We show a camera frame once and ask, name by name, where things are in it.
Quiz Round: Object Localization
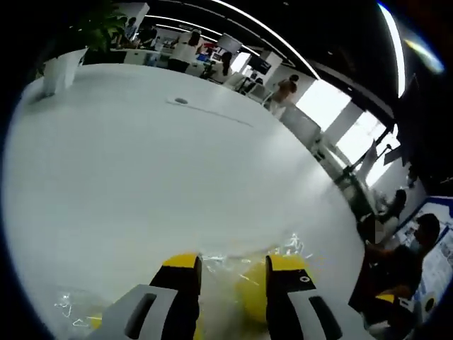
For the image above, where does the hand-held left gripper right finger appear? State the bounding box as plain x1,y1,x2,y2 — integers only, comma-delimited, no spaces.
265,254,369,340

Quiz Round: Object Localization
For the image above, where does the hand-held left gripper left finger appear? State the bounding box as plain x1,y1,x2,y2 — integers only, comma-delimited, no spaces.
88,251,205,340

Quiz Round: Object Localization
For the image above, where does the round yellow silicone block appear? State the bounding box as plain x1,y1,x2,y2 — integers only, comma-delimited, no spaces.
234,261,313,324

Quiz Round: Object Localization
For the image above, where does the person's own head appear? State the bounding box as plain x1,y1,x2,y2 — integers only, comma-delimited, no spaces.
415,212,442,249

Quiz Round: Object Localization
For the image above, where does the clear plastic wrapper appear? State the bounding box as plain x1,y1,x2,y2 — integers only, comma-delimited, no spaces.
200,232,321,284
52,289,105,331

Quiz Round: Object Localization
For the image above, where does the black studio light flag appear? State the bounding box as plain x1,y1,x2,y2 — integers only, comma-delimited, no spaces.
382,143,404,166

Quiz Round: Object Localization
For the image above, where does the white plant pot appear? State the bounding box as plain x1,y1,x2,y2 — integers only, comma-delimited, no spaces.
41,47,88,97

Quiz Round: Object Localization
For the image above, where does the short ceiling light strip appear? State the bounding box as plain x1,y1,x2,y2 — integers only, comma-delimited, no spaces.
376,1,407,99

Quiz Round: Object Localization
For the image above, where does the hanging black monitor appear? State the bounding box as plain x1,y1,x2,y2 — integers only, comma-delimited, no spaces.
216,33,242,53

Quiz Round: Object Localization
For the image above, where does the long ceiling light strip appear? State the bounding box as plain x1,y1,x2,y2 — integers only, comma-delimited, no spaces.
211,0,320,78

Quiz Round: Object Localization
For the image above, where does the green leafy plant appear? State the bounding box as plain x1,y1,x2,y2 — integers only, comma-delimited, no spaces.
80,0,129,55

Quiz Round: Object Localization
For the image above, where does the table cable slot cover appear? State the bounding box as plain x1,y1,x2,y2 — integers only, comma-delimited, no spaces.
165,95,254,128

